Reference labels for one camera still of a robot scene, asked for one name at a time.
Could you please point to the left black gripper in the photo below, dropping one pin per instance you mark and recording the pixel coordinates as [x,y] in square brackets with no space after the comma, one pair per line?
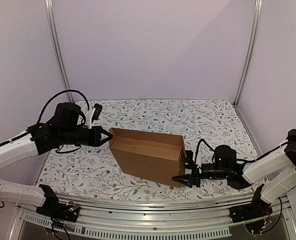
[96,140]

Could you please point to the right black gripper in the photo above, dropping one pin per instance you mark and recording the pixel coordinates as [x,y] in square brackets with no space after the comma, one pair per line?
[194,175]

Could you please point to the brown cardboard box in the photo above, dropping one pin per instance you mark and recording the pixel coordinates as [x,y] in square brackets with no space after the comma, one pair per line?
[152,156]

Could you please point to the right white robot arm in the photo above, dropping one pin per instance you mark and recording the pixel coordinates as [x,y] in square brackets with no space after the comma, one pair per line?
[240,173]

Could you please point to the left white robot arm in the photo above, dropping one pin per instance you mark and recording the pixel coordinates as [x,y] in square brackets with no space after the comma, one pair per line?
[68,126]

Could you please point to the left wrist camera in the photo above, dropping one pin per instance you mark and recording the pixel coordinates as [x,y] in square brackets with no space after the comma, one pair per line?
[92,115]

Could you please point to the aluminium front rail frame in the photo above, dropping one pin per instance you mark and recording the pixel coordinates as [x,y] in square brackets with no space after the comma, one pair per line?
[206,219]

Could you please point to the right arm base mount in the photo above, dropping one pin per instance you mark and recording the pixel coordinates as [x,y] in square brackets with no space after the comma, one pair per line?
[257,208]

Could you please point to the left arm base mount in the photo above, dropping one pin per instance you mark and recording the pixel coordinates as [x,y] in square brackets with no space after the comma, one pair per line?
[68,211]

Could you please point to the left aluminium corner post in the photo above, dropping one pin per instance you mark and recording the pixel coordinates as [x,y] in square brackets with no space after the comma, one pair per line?
[56,44]

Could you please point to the aluminium corner post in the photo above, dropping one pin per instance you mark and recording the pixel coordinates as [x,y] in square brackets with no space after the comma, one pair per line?
[249,53]
[56,44]

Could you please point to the right aluminium corner post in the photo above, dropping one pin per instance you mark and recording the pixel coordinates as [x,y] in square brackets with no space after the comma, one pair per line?
[249,53]

